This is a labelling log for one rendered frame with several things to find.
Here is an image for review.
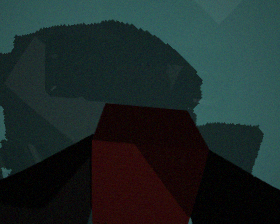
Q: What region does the dark red block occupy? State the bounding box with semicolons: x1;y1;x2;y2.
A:
91;103;209;224

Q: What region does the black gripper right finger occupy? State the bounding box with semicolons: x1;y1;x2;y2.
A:
191;151;280;224

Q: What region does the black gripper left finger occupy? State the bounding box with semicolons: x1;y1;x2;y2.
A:
0;135;93;224

